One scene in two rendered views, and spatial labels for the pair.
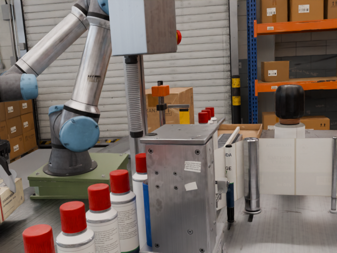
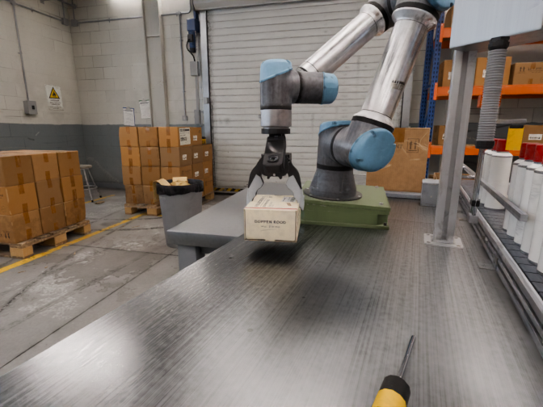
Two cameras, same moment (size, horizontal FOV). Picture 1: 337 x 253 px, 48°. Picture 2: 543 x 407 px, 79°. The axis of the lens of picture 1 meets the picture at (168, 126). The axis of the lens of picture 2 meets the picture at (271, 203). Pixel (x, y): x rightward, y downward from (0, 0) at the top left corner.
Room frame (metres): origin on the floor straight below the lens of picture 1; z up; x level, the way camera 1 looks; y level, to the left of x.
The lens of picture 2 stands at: (0.24, 0.45, 1.11)
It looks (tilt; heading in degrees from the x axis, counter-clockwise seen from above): 13 degrees down; 6
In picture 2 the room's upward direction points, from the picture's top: straight up
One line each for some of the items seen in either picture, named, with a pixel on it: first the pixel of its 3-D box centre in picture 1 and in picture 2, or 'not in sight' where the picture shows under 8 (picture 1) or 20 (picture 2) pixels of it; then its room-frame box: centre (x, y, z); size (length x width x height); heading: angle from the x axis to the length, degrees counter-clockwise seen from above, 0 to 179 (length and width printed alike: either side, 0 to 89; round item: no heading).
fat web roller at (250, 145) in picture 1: (251, 175); not in sight; (0.90, -0.20, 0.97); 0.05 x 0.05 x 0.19
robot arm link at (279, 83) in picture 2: not in sight; (276, 86); (1.06, 0.52, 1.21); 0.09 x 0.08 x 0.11; 116
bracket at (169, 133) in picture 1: (181, 132); not in sight; (0.66, -0.02, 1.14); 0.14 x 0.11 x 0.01; 162
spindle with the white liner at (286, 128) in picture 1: (289, 135); not in sight; (1.08, -0.35, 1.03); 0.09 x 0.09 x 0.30
